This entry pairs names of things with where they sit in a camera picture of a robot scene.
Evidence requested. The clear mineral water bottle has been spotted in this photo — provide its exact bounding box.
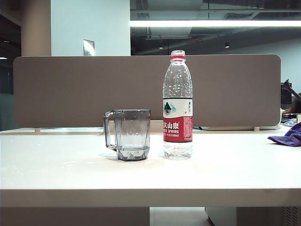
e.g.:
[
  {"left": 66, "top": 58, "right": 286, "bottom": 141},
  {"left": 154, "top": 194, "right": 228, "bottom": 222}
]
[{"left": 162, "top": 49, "right": 194, "bottom": 160}]

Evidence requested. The grey transparent plastic mug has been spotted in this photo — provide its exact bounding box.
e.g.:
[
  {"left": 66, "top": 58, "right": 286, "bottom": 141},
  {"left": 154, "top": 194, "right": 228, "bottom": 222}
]
[{"left": 103, "top": 109, "right": 151, "bottom": 162}]

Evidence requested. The brown fabric desk divider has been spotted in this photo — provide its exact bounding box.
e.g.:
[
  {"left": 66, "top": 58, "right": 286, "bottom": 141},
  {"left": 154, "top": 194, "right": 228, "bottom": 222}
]
[{"left": 13, "top": 54, "right": 282, "bottom": 129}]

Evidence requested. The long ceiling light strip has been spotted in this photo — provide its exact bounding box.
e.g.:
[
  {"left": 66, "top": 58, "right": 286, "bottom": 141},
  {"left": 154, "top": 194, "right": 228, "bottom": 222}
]
[{"left": 129, "top": 20, "right": 301, "bottom": 27}]

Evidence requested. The background computer monitor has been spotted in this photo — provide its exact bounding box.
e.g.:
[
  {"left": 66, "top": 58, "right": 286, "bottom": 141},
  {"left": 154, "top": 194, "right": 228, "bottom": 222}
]
[{"left": 281, "top": 82, "right": 293, "bottom": 104}]

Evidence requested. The purple cloth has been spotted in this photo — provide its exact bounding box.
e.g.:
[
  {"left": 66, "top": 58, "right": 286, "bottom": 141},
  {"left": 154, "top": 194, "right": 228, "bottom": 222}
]
[{"left": 267, "top": 121, "right": 301, "bottom": 147}]

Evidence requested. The beige round pillar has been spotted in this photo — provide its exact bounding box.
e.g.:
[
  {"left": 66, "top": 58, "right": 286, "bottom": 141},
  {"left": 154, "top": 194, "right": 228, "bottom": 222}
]
[{"left": 20, "top": 0, "right": 52, "bottom": 57}]

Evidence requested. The seated background person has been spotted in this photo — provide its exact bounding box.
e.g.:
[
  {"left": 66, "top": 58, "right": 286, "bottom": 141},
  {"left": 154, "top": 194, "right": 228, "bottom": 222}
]
[{"left": 282, "top": 96, "right": 301, "bottom": 116}]

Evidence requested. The silver wall plaque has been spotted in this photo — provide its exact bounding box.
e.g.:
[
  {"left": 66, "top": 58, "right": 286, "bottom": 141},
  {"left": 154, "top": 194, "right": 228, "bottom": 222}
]
[{"left": 83, "top": 39, "right": 95, "bottom": 57}]

